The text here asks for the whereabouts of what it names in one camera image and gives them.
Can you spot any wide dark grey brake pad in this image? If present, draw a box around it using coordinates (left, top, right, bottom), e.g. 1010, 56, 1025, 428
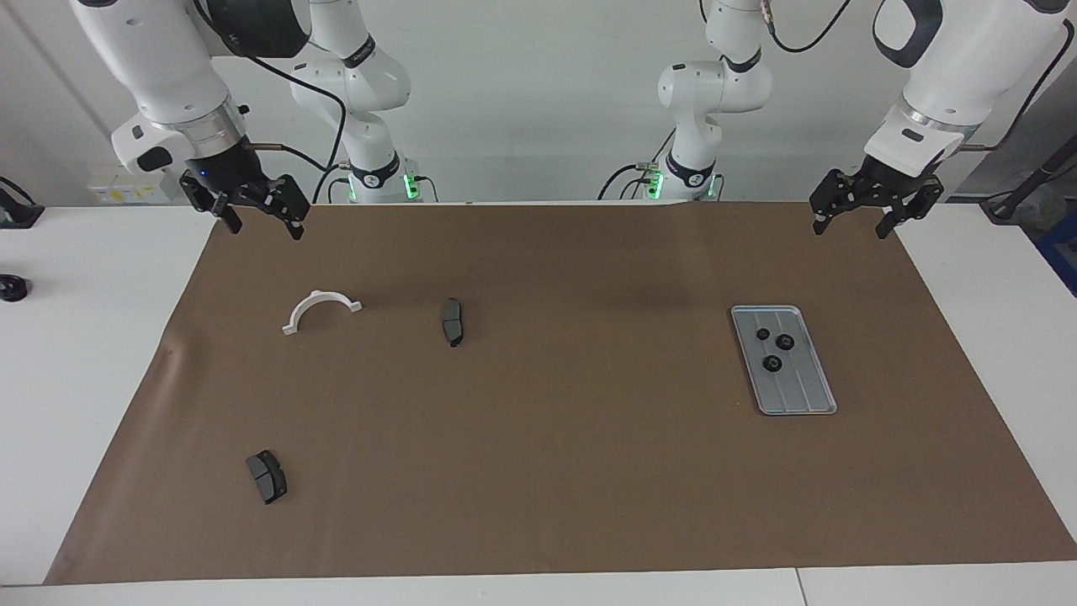
246, 450, 289, 506

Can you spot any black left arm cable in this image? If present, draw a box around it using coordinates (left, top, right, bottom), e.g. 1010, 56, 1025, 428
757, 0, 1076, 152

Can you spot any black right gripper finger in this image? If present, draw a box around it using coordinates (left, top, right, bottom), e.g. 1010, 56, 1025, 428
180, 171, 245, 236
251, 174, 311, 242

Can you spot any white curved plastic bracket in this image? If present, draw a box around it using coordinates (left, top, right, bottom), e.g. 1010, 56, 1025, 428
281, 290, 364, 337

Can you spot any grey metal tray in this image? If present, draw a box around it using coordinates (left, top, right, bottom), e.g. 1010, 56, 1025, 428
730, 305, 839, 417

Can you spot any black base cable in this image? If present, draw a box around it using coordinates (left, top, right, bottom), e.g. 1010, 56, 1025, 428
313, 162, 350, 205
597, 130, 676, 201

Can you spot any black table clamp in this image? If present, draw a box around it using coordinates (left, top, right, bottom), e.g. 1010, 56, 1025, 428
0, 177, 45, 230

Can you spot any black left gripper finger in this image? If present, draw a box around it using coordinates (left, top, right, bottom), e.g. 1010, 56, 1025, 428
875, 177, 944, 241
809, 168, 863, 237

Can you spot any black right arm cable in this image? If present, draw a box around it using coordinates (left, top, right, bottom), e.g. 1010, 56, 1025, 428
194, 0, 348, 203

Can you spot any white wall socket box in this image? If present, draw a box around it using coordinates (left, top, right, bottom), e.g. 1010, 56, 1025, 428
88, 173, 190, 205

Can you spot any blue crate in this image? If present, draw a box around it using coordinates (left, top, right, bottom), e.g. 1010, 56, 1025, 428
1033, 209, 1077, 297

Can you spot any black left base cable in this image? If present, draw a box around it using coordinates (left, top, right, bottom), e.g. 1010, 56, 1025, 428
597, 130, 676, 201

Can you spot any brown paper mat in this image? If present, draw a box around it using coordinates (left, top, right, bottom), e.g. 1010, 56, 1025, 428
44, 200, 1077, 586

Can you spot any black right base cable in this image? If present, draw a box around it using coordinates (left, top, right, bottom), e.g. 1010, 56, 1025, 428
313, 162, 350, 205

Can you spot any black stand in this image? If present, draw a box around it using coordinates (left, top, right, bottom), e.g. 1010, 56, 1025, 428
980, 139, 1077, 225

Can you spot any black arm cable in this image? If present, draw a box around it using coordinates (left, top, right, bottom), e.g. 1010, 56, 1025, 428
757, 0, 1076, 152
194, 0, 348, 203

